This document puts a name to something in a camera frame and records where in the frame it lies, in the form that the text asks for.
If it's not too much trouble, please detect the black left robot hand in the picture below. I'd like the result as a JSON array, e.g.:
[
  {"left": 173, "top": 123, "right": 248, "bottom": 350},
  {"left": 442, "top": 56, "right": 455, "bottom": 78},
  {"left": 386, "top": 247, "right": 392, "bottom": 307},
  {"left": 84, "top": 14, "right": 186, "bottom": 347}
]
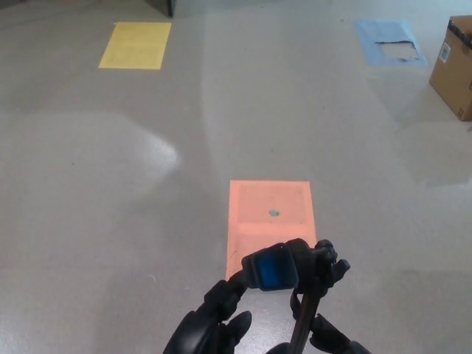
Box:
[{"left": 162, "top": 272, "right": 254, "bottom": 354}]

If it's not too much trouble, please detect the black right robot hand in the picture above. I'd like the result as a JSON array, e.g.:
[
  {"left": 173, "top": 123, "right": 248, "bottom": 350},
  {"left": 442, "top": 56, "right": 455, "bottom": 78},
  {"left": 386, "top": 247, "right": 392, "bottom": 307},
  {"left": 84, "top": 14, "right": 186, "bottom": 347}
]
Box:
[{"left": 274, "top": 313, "right": 374, "bottom": 354}]

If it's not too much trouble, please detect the black telescopic phone stand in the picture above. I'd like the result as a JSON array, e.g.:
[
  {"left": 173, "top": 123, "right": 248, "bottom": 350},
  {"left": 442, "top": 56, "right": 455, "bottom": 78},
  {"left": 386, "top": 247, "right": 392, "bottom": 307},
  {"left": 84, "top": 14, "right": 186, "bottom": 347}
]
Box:
[{"left": 240, "top": 238, "right": 351, "bottom": 354}]

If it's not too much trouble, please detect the orange paper sheet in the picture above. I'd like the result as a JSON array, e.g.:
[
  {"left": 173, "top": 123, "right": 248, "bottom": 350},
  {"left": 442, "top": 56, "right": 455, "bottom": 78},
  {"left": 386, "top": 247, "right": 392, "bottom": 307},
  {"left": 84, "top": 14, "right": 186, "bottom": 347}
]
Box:
[{"left": 224, "top": 179, "right": 318, "bottom": 281}]

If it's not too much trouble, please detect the brown cardboard box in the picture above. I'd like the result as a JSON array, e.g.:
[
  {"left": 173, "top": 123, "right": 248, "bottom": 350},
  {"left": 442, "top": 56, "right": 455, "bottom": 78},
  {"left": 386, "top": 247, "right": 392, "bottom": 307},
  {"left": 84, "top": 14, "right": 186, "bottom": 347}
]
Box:
[{"left": 428, "top": 15, "right": 472, "bottom": 122}]

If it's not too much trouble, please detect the yellow paper sheet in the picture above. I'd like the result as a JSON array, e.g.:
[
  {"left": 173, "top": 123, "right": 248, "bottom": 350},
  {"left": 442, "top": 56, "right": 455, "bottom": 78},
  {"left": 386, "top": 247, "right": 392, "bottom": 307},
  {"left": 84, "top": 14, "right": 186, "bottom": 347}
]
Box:
[{"left": 97, "top": 21, "right": 173, "bottom": 70}]

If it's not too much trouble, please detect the torn blue paper sheet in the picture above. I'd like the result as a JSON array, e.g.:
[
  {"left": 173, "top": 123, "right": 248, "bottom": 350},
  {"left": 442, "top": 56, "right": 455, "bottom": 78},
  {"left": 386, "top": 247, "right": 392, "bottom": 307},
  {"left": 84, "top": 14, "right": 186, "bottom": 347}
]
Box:
[{"left": 353, "top": 19, "right": 428, "bottom": 68}]

